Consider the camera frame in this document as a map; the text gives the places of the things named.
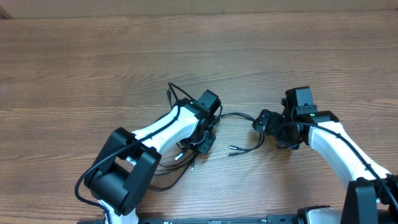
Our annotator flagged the black cable long tail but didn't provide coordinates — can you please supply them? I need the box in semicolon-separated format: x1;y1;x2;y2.
149;87;199;192

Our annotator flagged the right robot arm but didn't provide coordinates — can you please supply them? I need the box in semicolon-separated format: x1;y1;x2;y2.
252;86;397;223

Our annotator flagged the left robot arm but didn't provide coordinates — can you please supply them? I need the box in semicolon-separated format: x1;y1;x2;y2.
83;90;221;223

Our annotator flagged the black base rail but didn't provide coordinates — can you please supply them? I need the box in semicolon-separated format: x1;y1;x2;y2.
77;214;299;224

